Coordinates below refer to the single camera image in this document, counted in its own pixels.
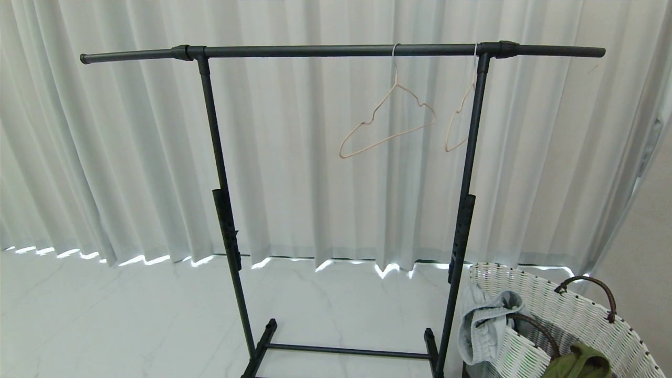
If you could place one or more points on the green long-sleeved shirt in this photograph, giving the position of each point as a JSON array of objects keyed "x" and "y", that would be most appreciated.
[{"x": 577, "y": 365}]

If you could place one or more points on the pink clothes hanger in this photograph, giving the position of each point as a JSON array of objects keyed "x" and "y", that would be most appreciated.
[
  {"x": 447, "y": 143},
  {"x": 396, "y": 84}
]

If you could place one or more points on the black clothes rack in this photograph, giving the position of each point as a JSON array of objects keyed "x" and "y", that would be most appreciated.
[{"x": 315, "y": 51}]

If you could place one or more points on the white laundry basket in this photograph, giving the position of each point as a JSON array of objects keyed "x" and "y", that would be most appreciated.
[{"x": 577, "y": 315}]

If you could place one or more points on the pale grey shorts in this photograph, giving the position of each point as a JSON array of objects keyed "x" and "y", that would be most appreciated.
[{"x": 483, "y": 331}]

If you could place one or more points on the white curtain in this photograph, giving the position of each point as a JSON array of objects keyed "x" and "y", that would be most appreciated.
[{"x": 105, "y": 131}]

